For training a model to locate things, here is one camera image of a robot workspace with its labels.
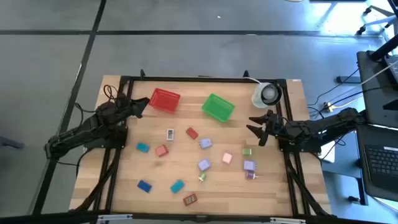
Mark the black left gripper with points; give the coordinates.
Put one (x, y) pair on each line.
(127, 108)

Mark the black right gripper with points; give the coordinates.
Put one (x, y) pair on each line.
(272, 124)

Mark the green wall charger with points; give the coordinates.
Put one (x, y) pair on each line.
(202, 177)
(247, 152)

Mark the white digital clock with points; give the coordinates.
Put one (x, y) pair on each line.
(170, 134)

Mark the teal rectangular case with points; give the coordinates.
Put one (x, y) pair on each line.
(177, 186)
(142, 147)

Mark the pink wall charger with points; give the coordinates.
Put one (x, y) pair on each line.
(227, 158)

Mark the red wall charger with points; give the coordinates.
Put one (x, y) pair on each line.
(161, 150)

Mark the purple wall charger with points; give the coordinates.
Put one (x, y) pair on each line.
(204, 165)
(249, 165)
(205, 143)

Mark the red rectangular case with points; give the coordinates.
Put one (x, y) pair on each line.
(192, 133)

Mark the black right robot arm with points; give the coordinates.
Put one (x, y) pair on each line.
(326, 124)

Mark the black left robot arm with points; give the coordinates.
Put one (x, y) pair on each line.
(81, 130)

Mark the grey office chair base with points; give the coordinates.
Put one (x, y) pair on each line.
(377, 21)

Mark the red plastic basket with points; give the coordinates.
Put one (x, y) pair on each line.
(164, 100)

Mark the green plastic basket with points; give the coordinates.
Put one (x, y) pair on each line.
(218, 108)

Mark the small dark purple charger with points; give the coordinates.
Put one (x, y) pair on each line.
(250, 175)

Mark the yellow power plug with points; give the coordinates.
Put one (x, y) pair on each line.
(329, 107)

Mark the white paper sheet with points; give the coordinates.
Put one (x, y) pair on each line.
(328, 152)

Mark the blue rectangular case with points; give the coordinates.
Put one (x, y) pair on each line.
(144, 186)

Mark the black desk foot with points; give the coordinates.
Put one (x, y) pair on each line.
(348, 79)

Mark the red digital clock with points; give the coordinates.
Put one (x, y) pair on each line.
(190, 199)

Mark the black desk stand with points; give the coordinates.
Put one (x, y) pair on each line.
(362, 186)

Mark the black side desk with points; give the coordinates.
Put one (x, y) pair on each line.
(376, 99)

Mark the black laptop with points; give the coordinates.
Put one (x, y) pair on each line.
(382, 161)

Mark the grey chair leg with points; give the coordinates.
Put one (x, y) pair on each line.
(11, 142)

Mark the black aluminium table frame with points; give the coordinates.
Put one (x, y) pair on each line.
(199, 79)

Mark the silver metal bracket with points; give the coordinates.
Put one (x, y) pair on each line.
(115, 217)
(287, 220)

